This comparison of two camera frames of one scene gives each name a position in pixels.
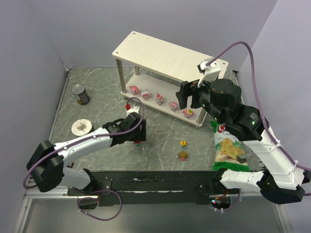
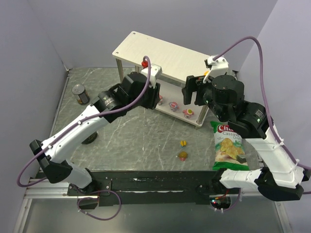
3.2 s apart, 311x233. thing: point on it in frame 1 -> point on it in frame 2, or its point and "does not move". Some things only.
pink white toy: [159, 99] does not move
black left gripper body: [141, 129] -> [152, 96]
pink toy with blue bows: [174, 106] does not move
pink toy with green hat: [188, 113] does not move
